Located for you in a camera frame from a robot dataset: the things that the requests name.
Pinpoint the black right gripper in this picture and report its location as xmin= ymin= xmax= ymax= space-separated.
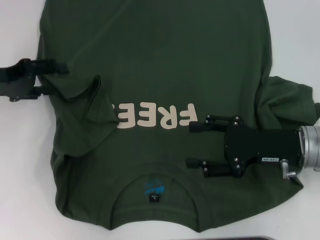
xmin=185 ymin=114 xmax=305 ymax=179

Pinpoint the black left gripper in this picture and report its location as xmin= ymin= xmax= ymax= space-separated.
xmin=0 ymin=58 xmax=70 ymax=103

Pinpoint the dark green FREE! t-shirt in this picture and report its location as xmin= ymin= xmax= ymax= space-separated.
xmin=36 ymin=0 xmax=315 ymax=227

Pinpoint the right gripper connector cable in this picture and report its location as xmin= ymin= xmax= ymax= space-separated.
xmin=279 ymin=158 xmax=299 ymax=183

